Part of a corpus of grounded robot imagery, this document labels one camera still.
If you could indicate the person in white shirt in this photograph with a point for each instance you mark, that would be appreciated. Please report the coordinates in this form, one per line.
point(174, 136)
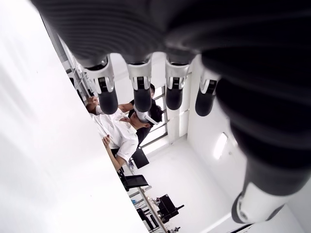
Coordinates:
point(119, 136)

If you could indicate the rectangular ceiling light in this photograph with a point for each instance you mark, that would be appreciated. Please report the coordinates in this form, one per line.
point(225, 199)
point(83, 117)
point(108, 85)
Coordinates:
point(220, 145)

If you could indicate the white VR headset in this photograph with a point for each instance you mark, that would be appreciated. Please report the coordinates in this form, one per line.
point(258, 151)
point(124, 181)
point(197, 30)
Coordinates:
point(151, 121)

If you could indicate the person in black shirt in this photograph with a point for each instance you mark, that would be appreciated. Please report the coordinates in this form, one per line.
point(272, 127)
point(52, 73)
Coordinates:
point(143, 136)

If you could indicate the black monitor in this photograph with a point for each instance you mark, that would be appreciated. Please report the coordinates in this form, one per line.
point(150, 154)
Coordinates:
point(136, 180)

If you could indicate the window with dark frame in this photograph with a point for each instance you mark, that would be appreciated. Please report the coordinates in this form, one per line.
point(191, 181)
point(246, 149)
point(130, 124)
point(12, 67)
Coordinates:
point(158, 137)

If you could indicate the black square panel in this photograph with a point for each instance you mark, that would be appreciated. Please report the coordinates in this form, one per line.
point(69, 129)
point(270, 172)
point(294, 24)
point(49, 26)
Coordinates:
point(141, 159)

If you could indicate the black tripod machine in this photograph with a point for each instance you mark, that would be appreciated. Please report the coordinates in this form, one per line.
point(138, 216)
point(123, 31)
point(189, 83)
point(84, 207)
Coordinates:
point(167, 206)

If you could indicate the person with bare face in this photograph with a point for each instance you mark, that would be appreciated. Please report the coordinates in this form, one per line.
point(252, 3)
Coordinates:
point(92, 106)

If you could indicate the metal frame rail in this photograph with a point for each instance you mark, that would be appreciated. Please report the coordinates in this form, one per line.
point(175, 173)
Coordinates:
point(145, 197)

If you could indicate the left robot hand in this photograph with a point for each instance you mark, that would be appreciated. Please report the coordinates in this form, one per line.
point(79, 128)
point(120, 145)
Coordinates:
point(218, 36)

